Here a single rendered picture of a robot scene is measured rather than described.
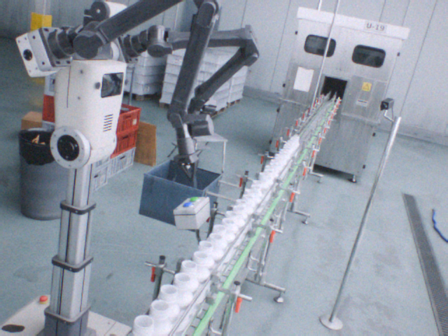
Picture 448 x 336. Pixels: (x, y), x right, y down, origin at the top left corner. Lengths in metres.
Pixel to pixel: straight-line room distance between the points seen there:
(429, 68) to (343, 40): 5.81
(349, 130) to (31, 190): 4.13
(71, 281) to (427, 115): 10.61
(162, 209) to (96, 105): 0.79
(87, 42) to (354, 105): 5.05
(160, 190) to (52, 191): 1.58
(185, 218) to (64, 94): 0.59
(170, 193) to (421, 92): 10.00
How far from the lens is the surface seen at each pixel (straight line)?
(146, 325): 0.90
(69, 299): 1.98
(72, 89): 1.61
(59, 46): 1.44
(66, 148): 1.67
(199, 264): 1.11
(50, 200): 3.65
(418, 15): 11.70
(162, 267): 1.19
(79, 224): 1.81
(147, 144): 5.09
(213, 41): 1.80
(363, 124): 6.18
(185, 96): 1.40
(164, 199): 2.19
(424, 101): 11.77
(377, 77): 6.12
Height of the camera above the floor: 1.71
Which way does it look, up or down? 18 degrees down
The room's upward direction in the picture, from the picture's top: 12 degrees clockwise
